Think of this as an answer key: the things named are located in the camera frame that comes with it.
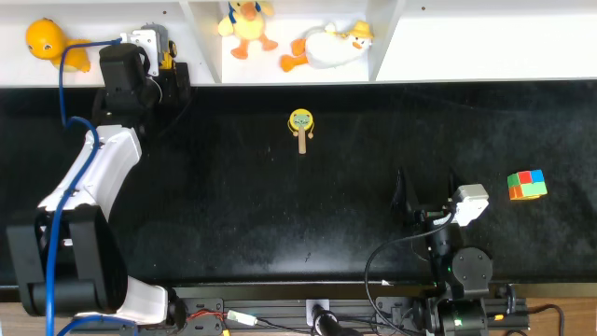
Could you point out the yellow rubber duck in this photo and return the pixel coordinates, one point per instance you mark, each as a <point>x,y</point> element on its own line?
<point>44,42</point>

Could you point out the white plush duck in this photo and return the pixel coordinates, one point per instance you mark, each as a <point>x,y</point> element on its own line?
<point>329,49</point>

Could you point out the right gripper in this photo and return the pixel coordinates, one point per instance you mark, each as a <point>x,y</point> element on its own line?
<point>422,215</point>

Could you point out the white shelf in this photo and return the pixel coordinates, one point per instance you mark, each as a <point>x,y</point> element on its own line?
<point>443,46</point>

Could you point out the yellow plush duck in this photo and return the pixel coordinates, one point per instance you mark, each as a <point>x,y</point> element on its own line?
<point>248,25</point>

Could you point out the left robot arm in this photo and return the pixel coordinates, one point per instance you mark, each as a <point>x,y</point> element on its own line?
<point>107,163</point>

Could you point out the mounting rail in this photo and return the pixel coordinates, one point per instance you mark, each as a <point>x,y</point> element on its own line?
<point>280,315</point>

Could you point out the many-coloured puzzle cube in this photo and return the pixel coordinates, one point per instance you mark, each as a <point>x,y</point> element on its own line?
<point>527,184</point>

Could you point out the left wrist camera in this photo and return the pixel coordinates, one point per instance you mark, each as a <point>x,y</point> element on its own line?
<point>142,44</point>

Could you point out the grey and yellow toy truck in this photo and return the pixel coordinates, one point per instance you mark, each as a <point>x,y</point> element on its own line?
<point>165,51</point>

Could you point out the yellow rattle drum toy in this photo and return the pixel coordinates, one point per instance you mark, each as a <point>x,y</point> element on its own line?
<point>301,122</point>

